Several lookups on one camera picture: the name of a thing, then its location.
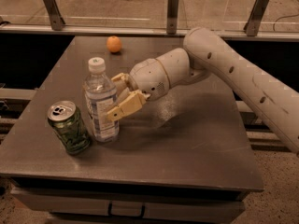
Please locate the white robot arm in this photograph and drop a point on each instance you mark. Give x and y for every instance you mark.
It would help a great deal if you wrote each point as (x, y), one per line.
(204, 53)

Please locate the left metal bracket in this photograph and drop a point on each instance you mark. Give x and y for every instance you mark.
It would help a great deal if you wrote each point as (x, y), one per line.
(56, 20)

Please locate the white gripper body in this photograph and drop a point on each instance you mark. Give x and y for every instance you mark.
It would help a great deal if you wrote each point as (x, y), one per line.
(147, 77)

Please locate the metal bracket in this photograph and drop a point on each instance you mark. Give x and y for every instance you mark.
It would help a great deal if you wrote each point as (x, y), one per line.
(56, 20)
(172, 16)
(252, 26)

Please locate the middle metal bracket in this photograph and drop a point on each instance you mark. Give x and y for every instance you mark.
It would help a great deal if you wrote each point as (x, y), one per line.
(172, 16)

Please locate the grey cabinet drawer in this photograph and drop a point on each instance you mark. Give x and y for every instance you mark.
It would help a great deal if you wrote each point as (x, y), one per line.
(83, 206)

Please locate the clear plastic water bottle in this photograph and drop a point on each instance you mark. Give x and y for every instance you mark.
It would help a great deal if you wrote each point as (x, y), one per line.
(100, 95)

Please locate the green soda can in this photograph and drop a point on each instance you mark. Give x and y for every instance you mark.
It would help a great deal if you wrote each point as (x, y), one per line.
(65, 119)

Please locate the orange fruit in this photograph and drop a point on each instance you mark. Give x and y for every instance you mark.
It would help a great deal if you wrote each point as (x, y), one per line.
(114, 44)

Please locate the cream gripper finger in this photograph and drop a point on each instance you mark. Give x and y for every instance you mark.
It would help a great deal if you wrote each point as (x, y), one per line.
(123, 86)
(127, 104)

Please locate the grey metal rail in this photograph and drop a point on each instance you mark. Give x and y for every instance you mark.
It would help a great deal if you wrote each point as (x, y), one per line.
(85, 30)

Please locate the black drawer handle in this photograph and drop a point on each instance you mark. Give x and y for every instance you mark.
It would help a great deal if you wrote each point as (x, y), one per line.
(126, 209)

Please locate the right metal bracket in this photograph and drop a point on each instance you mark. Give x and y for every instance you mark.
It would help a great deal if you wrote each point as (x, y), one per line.
(252, 26)

